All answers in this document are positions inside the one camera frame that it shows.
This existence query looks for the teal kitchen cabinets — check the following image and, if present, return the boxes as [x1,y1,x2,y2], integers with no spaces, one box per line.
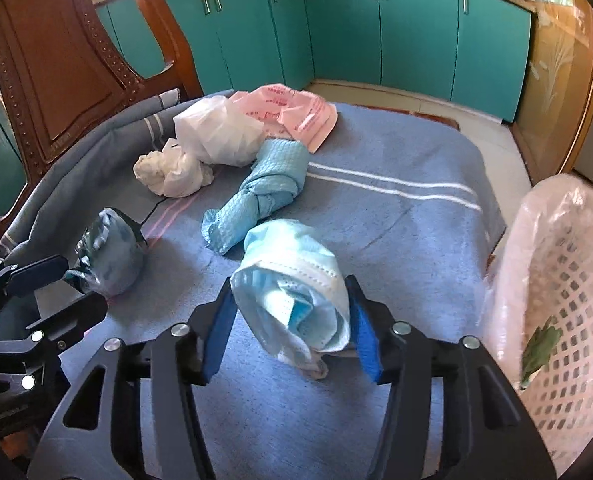
[0,0,531,214]

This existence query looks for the pink printed plastic bag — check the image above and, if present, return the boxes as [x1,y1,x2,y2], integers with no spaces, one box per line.
[229,84,339,154]

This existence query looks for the blue face mask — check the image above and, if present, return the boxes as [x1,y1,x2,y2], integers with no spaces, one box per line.
[230,219,353,380]

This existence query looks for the green leafy vegetable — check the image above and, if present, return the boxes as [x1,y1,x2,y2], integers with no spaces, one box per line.
[520,316,563,390]

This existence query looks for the white tissue bag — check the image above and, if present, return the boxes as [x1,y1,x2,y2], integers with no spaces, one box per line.
[133,138,214,198]

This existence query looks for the wooden glass door frame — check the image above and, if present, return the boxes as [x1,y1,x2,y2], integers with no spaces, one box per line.
[511,0,593,183]

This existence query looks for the white plastic bag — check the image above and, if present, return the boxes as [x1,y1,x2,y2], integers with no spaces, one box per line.
[173,96,265,167]

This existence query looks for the brown wooden chair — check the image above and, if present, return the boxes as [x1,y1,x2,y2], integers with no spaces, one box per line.
[0,0,205,240]

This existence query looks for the light blue knit cloth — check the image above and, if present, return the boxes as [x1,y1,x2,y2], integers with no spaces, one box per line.
[201,139,310,255]

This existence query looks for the white lattice trash basket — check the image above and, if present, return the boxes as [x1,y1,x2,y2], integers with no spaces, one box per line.
[481,173,593,478]

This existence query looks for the dark green wrapper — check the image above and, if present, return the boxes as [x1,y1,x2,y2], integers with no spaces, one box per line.
[63,208,148,298]

